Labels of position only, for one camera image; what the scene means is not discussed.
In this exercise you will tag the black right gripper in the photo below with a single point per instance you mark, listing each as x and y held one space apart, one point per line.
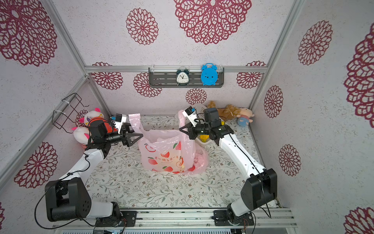
193 130

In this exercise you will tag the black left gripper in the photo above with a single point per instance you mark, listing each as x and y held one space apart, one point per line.
125 137

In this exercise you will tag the pink plastic bag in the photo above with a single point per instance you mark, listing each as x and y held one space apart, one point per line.
161 150

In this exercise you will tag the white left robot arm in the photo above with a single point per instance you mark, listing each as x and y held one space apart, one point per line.
67 198

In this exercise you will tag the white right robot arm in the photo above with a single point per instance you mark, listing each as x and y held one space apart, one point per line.
261 184

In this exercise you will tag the white plastic lattice basket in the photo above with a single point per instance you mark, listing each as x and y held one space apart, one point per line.
189 129

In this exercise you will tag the orange plush dinosaur toy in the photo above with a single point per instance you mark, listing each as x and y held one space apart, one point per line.
109 125

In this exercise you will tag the white plush toy yellow glasses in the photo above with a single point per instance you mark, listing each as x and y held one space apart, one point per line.
84 117

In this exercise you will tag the brown plush teddy bear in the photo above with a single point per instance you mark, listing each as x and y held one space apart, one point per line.
227 113

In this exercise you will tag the white pink striped plush toy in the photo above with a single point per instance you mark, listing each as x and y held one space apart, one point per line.
81 134

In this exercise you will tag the dark green alarm clock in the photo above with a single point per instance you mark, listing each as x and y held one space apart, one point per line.
182 77

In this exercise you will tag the small doll blue outfit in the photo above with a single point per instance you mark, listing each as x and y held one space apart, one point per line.
244 117

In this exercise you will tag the blue alarm clock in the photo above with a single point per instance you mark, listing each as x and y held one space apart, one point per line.
209 75

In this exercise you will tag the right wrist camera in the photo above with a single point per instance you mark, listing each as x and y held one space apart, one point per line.
191 114

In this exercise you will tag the grey wall shelf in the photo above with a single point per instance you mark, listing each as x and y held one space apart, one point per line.
167 79

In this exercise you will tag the black wire wall rack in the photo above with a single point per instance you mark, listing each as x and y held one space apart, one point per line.
68 116

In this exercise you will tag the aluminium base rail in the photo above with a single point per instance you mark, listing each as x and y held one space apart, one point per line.
191 221

